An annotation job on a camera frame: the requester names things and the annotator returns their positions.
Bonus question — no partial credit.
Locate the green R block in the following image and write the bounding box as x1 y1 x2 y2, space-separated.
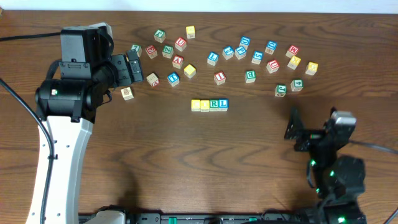
209 99 219 112

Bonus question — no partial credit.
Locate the plain wooden picture block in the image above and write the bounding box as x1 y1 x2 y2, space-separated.
121 87 134 101

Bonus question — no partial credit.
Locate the green j block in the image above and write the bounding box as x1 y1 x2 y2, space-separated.
275 84 287 97
154 29 166 43

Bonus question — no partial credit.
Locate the red I block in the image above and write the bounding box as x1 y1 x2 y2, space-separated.
214 71 226 85

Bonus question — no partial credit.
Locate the red M block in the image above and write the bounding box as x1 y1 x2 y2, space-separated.
285 45 299 58

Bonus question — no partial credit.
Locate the blue D block right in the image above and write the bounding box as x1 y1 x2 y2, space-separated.
265 40 277 55

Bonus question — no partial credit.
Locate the green Z block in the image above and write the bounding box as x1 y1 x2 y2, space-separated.
162 45 174 58

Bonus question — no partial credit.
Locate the red E block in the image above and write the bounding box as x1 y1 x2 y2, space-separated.
145 45 158 59

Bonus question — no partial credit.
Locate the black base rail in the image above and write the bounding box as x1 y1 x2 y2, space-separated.
79 212 312 224

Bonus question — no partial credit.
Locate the green J block top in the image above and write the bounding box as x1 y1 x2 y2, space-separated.
154 29 166 43

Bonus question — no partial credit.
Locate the green J block lower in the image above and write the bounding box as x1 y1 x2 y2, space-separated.
275 84 287 97

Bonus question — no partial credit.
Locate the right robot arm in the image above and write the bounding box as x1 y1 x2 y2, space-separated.
284 108 367 224

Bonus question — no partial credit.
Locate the blue T block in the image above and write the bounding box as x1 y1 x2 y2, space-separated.
167 72 180 86

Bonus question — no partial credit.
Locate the red A block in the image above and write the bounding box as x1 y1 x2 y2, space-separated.
172 55 183 69

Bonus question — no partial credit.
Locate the red u block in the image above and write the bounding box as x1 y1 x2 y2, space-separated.
175 37 187 52
266 60 280 73

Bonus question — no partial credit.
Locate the yellow X block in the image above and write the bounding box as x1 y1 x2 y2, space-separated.
287 55 301 70

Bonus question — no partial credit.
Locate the green 7 block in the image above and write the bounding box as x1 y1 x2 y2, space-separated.
131 44 142 57

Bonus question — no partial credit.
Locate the yellow block centre left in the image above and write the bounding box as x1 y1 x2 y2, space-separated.
183 64 197 78

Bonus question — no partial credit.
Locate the blue P block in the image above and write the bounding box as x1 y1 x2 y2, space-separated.
234 46 247 60

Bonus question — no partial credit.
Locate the red U block right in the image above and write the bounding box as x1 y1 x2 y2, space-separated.
266 60 280 73

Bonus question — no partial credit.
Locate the red U block left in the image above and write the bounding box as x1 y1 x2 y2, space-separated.
175 37 187 52

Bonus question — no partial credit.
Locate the blue 5 block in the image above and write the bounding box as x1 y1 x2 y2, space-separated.
251 50 264 65

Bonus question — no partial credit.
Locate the blue l block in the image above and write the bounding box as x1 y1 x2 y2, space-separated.
218 99 229 111
207 52 219 66

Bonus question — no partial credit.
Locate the blue D block upper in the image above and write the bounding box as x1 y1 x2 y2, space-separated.
239 36 251 50

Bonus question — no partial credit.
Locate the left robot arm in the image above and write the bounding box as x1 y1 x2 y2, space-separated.
27 22 144 223

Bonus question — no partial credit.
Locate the blue 2 block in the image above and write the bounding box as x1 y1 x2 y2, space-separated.
222 46 234 60

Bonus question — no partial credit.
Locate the blue d block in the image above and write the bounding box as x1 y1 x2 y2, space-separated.
239 36 251 50
265 40 277 55

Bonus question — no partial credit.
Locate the yellow C block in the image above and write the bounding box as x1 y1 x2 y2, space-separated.
191 99 201 112

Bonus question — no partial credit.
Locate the yellow S block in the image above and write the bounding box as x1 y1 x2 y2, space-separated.
186 26 196 39

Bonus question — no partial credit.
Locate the yellow O block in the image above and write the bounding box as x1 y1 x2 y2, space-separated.
200 100 210 112

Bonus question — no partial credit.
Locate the plain red-edged block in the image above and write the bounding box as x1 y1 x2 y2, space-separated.
147 73 160 87

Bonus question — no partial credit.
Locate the yellow G block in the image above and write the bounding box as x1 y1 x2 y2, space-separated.
305 62 318 75

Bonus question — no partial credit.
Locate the green B block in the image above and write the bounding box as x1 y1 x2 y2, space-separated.
245 70 256 83

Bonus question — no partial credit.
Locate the green 4 block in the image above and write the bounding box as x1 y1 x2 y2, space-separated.
290 79 303 92

